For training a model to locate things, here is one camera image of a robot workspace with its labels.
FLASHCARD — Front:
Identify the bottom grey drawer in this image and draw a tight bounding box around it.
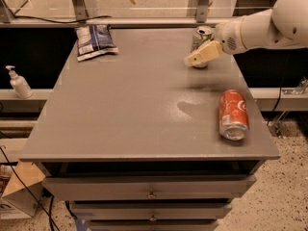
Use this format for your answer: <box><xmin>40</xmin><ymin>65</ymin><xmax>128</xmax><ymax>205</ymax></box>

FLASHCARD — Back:
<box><xmin>89</xmin><ymin>220</ymin><xmax>218</xmax><ymax>231</ymax></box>

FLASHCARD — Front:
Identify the middle grey drawer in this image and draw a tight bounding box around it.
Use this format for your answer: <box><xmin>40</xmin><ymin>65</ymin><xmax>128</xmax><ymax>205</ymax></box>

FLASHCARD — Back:
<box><xmin>71</xmin><ymin>201</ymin><xmax>232</xmax><ymax>221</ymax></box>

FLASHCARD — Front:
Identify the blue chip bag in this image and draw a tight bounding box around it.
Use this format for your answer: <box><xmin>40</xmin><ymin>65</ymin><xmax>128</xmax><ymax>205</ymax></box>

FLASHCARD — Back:
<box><xmin>75</xmin><ymin>24</ymin><xmax>118</xmax><ymax>62</ymax></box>

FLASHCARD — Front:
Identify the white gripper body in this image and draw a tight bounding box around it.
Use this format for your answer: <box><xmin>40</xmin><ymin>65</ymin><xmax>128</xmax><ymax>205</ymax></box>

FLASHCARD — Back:
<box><xmin>215</xmin><ymin>17</ymin><xmax>246</xmax><ymax>55</ymax></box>

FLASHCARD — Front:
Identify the orange soda can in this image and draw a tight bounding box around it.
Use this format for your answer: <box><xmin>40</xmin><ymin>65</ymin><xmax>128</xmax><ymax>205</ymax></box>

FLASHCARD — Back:
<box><xmin>218</xmin><ymin>90</ymin><xmax>249</xmax><ymax>141</ymax></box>

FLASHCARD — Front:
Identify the grey drawer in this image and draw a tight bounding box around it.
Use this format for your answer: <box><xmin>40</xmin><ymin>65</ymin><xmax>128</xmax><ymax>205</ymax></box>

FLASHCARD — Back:
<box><xmin>71</xmin><ymin>201</ymin><xmax>232</xmax><ymax>221</ymax></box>
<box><xmin>89</xmin><ymin>220</ymin><xmax>218</xmax><ymax>231</ymax></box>
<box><xmin>42</xmin><ymin>175</ymin><xmax>256</xmax><ymax>201</ymax></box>

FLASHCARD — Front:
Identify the green white 7up can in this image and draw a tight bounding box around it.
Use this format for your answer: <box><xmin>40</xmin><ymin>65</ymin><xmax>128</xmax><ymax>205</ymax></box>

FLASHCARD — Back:
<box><xmin>191</xmin><ymin>25</ymin><xmax>216</xmax><ymax>69</ymax></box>

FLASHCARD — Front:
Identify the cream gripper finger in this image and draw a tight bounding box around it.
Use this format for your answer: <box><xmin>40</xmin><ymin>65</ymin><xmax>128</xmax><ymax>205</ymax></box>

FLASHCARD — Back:
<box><xmin>184</xmin><ymin>40</ymin><xmax>222</xmax><ymax>66</ymax></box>

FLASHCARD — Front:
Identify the white pump bottle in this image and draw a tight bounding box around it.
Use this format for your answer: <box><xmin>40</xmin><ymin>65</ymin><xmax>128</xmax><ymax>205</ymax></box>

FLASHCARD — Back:
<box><xmin>6</xmin><ymin>65</ymin><xmax>33</xmax><ymax>99</ymax></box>

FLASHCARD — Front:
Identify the black cable on ledge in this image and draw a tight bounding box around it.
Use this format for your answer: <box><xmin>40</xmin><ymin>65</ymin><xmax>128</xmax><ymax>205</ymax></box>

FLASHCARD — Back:
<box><xmin>0</xmin><ymin>0</ymin><xmax>112</xmax><ymax>25</ymax></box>

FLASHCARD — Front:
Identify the black cable on floor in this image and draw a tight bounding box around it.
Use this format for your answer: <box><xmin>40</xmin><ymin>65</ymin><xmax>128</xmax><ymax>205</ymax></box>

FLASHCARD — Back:
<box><xmin>0</xmin><ymin>144</ymin><xmax>61</xmax><ymax>231</ymax></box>

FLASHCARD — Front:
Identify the cardboard box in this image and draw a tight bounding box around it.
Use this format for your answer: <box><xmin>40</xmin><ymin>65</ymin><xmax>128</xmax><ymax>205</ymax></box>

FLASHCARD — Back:
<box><xmin>0</xmin><ymin>162</ymin><xmax>44</xmax><ymax>219</ymax></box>

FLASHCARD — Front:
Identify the grey drawer cabinet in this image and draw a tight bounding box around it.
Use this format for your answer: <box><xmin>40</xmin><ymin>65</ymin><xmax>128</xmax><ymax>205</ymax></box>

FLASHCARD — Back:
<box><xmin>18</xmin><ymin>27</ymin><xmax>281</xmax><ymax>231</ymax></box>

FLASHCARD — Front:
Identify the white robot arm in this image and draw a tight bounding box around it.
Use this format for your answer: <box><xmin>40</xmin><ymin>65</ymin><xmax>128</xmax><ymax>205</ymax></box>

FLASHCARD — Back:
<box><xmin>184</xmin><ymin>0</ymin><xmax>308</xmax><ymax>66</ymax></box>

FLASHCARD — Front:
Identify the top grey drawer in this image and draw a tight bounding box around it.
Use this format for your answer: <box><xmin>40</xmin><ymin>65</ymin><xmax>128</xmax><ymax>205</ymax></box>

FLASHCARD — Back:
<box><xmin>42</xmin><ymin>175</ymin><xmax>256</xmax><ymax>201</ymax></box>

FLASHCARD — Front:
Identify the left metal bracket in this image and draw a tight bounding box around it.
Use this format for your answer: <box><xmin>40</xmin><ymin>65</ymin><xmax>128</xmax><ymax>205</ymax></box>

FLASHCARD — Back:
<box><xmin>71</xmin><ymin>0</ymin><xmax>88</xmax><ymax>20</ymax></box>

